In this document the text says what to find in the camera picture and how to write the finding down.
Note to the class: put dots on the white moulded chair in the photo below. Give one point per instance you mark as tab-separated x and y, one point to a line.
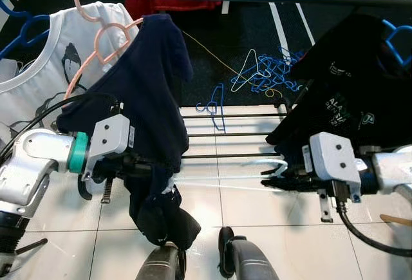
396	219

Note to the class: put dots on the white shirt with face print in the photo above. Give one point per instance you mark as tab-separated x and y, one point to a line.
38	67

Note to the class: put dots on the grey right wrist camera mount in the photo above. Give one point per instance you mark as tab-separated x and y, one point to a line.
335	161

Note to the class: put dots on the robot leg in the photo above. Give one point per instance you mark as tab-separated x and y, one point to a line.
161	267
248	264

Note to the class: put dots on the robot left leg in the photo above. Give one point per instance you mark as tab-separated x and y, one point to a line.
161	267

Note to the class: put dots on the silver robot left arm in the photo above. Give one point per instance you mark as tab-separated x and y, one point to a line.
32	158

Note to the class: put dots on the black tripod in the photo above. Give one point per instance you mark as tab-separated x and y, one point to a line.
32	246

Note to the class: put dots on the navy shirt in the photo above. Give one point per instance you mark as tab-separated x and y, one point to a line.
148	80

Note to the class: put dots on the black printed sports shirt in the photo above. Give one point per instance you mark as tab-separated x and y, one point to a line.
347	74

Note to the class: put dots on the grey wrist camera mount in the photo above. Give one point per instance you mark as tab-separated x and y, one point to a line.
335	161
111	137

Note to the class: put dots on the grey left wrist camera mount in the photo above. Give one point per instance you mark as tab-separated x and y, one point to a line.
111	137

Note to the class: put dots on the robot right leg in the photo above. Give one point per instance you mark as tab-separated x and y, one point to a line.
248	264

